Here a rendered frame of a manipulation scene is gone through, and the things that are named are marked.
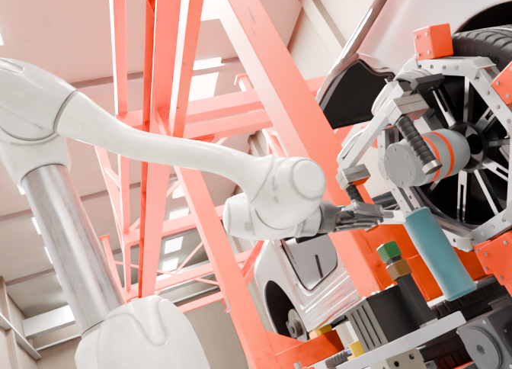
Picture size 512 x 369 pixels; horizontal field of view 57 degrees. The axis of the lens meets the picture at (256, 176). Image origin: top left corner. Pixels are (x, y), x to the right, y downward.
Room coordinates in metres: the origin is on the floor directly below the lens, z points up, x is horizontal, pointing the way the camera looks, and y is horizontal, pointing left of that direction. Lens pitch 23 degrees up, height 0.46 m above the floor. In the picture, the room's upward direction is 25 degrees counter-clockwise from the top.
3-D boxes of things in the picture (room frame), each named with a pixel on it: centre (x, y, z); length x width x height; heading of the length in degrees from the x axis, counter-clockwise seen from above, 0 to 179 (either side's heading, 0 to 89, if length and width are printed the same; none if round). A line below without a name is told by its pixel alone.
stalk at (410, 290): (1.20, -0.22, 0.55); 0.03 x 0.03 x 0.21; 24
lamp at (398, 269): (1.20, -0.22, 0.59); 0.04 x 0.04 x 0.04; 24
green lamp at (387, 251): (1.20, -0.22, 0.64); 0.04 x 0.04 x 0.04; 24
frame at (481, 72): (1.33, -0.53, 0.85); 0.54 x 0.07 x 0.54; 24
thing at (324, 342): (3.74, 0.20, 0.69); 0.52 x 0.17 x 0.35; 114
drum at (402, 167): (1.30, -0.47, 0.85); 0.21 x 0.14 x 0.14; 114
